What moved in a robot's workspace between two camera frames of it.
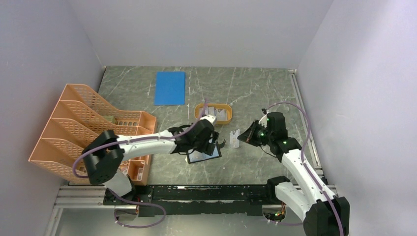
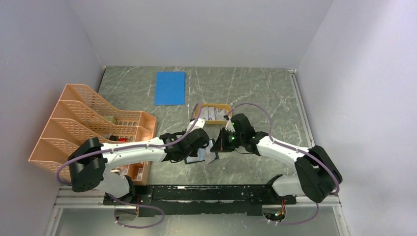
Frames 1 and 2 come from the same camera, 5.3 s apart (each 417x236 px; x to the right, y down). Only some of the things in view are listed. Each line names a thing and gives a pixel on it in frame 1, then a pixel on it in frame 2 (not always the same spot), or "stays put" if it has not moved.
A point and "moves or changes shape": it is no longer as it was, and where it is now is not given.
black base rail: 248,199 stays put
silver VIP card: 234,142 moves or changes shape
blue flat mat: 169,88 stays put
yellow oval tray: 229,111 stays put
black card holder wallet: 193,156 stays put
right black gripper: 248,136 -> 221,145
